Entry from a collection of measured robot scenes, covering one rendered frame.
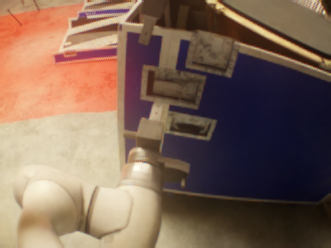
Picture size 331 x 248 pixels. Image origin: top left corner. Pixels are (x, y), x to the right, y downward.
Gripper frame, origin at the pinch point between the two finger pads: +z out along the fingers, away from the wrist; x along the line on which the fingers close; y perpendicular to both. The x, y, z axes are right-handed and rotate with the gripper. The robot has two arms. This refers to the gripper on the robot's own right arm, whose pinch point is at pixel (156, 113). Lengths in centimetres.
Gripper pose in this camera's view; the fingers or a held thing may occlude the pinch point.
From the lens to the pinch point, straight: 61.0
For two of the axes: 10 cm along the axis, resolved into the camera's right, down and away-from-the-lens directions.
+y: -9.8, -1.8, 0.1
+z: 1.3, -7.2, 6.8
